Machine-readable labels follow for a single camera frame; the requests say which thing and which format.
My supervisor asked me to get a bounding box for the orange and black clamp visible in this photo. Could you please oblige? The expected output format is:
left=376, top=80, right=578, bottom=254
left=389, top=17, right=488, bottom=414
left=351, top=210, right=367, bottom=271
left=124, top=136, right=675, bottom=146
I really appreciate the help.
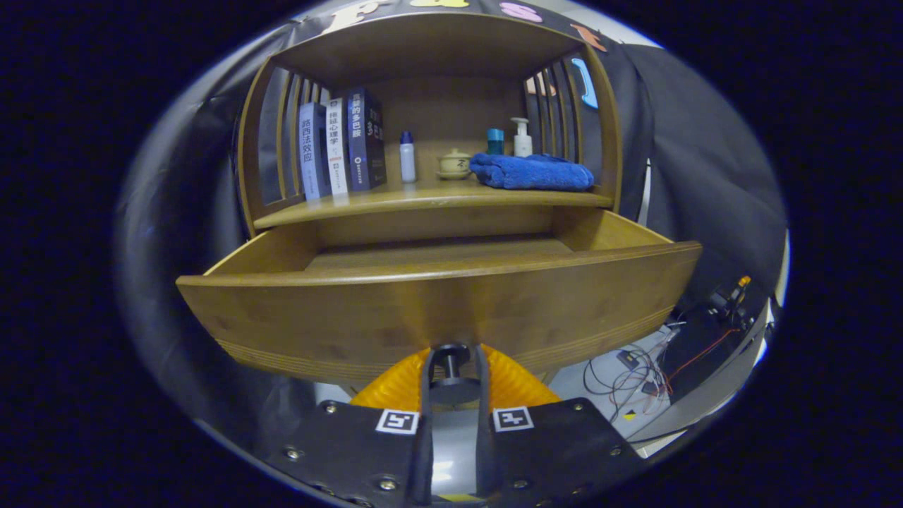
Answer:
left=709, top=275, right=752, bottom=318

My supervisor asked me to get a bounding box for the wooden countertop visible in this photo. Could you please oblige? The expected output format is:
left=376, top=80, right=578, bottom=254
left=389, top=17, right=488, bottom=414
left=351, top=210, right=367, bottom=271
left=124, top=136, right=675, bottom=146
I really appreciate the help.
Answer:
left=253, top=180, right=614, bottom=230

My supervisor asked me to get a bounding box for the white spine book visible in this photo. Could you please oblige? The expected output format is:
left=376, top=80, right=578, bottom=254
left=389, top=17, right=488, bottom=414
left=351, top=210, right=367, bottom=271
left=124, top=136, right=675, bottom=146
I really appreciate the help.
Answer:
left=321, top=97, right=350, bottom=198

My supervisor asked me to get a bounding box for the folded blue towel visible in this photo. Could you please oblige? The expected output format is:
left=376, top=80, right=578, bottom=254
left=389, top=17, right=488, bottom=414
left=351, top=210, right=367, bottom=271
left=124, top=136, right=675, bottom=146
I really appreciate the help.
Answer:
left=469, top=152, right=595, bottom=191

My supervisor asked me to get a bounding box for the white bottle with blue cap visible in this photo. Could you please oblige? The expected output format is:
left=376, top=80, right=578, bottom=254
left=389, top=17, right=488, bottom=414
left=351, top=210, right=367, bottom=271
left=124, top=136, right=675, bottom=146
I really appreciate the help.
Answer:
left=399, top=131, right=417, bottom=184

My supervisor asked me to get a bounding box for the dark blue book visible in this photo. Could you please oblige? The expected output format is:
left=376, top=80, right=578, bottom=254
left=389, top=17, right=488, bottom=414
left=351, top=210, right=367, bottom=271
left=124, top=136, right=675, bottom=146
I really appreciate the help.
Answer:
left=344, top=87, right=387, bottom=193

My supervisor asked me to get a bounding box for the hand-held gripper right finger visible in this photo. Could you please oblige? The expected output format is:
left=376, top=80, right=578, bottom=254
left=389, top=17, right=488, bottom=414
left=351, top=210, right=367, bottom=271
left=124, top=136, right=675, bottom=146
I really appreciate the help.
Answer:
left=474, top=344, right=646, bottom=508

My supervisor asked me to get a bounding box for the tangle of cables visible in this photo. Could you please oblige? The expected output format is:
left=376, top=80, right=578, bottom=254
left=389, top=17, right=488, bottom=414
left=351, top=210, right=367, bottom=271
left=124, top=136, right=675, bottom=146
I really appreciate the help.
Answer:
left=582, top=321, right=749, bottom=424

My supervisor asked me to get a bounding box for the wooden drawer with black knob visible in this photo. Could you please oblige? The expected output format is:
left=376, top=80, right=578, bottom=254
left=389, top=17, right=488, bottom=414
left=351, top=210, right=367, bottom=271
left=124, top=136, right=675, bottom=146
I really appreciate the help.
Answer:
left=176, top=208, right=703, bottom=406

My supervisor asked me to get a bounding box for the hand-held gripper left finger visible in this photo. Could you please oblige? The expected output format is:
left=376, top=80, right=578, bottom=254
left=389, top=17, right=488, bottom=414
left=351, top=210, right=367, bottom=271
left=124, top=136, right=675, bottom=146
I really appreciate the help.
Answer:
left=267, top=346, right=435, bottom=508

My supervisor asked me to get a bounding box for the wooden cabinet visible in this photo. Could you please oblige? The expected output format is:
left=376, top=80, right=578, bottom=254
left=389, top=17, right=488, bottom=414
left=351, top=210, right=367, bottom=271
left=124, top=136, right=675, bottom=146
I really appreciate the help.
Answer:
left=236, top=11, right=625, bottom=248

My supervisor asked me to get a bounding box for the light blue book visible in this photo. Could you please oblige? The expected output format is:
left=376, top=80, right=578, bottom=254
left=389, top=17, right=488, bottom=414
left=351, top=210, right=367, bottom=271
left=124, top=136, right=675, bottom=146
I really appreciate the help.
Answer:
left=298, top=102, right=331, bottom=202

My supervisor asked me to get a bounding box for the beige lidded teacup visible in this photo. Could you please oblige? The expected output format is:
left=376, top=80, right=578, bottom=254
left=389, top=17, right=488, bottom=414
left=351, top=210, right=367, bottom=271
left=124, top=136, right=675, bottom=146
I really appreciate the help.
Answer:
left=436, top=148, right=472, bottom=181

